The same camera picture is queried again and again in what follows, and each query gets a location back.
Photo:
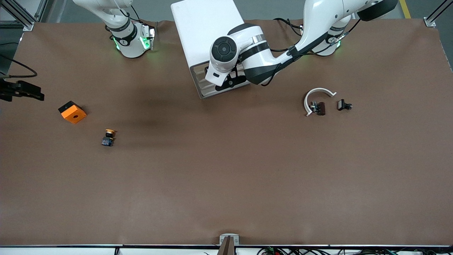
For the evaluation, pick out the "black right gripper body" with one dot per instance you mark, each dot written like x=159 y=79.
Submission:
x=15 y=89

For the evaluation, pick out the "white drawer with dark mark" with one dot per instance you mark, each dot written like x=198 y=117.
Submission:
x=200 y=71

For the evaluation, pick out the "yellow and black push button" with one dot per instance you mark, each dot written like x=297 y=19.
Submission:
x=108 y=140

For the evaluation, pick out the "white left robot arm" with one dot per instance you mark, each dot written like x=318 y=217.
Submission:
x=254 y=53

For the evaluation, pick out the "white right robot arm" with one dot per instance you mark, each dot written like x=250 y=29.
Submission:
x=131 y=46

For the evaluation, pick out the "white drawer cabinet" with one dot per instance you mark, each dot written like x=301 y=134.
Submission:
x=201 y=28

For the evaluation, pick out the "orange and black box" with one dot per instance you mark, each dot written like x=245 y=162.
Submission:
x=73 y=114

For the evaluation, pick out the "white curved plastic arc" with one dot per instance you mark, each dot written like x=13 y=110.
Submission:
x=318 y=90

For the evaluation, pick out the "small brown metal part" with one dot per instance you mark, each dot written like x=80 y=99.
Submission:
x=320 y=108

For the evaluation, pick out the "brown table cover sheet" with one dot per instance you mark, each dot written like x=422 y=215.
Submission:
x=226 y=177

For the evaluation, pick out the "small black clip part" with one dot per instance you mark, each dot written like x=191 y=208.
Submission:
x=342 y=105

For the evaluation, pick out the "aluminium frame post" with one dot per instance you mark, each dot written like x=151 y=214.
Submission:
x=28 y=25
x=429 y=23

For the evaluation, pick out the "white table edge rail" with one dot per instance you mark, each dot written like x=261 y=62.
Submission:
x=70 y=250

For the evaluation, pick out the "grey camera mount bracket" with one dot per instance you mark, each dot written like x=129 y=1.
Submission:
x=229 y=241

